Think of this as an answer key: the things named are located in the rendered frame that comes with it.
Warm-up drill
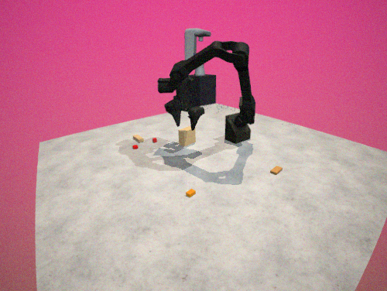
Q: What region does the small orange block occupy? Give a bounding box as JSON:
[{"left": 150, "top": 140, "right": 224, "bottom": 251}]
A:
[
  {"left": 270, "top": 166, "right": 283, "bottom": 174},
  {"left": 186, "top": 189, "right": 196, "bottom": 197}
]

